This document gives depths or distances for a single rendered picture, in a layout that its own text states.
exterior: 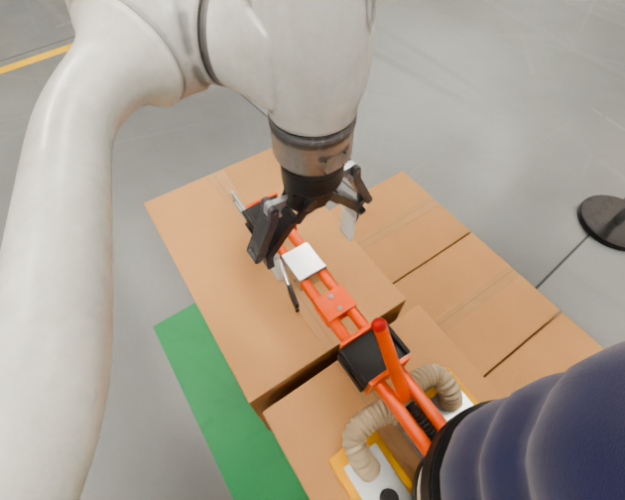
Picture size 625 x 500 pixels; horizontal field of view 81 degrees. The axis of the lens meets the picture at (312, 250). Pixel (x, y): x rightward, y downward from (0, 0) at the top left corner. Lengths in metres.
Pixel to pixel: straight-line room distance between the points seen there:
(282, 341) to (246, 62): 0.59
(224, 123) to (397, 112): 1.25
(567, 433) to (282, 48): 0.31
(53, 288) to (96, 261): 0.03
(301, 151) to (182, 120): 2.58
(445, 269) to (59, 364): 1.30
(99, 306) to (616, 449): 0.28
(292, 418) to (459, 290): 0.83
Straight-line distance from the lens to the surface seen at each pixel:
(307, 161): 0.38
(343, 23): 0.31
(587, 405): 0.27
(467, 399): 0.79
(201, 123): 2.87
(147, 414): 1.85
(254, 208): 0.78
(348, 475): 0.73
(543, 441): 0.29
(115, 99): 0.35
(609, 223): 2.68
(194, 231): 0.97
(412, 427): 0.63
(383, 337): 0.55
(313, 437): 0.75
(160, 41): 0.36
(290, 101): 0.33
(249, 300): 0.84
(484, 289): 1.42
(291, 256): 0.71
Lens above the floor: 1.69
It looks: 57 degrees down
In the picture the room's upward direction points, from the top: straight up
